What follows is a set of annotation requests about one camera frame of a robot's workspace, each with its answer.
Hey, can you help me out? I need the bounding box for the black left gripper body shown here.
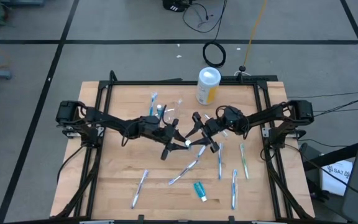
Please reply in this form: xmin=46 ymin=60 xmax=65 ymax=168
xmin=149 ymin=118 xmax=179 ymax=161

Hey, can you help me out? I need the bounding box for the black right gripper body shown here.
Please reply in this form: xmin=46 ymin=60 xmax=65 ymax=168
xmin=192 ymin=112 xmax=225 ymax=154

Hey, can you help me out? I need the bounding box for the green white toothbrush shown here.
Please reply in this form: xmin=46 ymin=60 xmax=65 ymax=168
xmin=203 ymin=113 xmax=230 ymax=138
xmin=239 ymin=142 xmax=250 ymax=182

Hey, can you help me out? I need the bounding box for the clear plastic toothbrush holder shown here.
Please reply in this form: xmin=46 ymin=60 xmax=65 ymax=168
xmin=154 ymin=98 xmax=183 ymax=125

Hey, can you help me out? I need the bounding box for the purple white toothbrush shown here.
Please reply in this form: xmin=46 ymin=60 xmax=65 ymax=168
xmin=130 ymin=169 xmax=150 ymax=210
xmin=168 ymin=159 xmax=200 ymax=186

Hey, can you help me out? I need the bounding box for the white yellow wipes canister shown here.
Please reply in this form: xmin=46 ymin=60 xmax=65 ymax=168
xmin=196 ymin=67 xmax=222 ymax=106

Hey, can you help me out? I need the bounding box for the person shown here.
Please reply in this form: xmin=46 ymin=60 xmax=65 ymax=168
xmin=162 ymin=0 xmax=192 ymax=13

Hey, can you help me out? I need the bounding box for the black metal beam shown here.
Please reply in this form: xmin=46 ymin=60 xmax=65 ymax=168
xmin=302 ymin=136 xmax=358 ymax=172

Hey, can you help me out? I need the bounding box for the white printed paper sheet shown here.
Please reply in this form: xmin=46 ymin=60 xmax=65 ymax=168
xmin=319 ymin=159 xmax=354 ymax=197

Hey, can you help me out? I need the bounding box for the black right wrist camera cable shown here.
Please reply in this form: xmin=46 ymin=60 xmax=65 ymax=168
xmin=215 ymin=105 xmax=230 ymax=121

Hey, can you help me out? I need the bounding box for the black coiled floor cable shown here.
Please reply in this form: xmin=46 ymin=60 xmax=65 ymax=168
xmin=201 ymin=40 xmax=227 ymax=69

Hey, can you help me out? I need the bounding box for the yellow hanging cord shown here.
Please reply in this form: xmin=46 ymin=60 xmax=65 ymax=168
xmin=242 ymin=0 xmax=269 ymax=67

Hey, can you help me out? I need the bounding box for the black loose floor cable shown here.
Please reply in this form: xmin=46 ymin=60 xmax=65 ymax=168
xmin=181 ymin=0 xmax=229 ymax=43

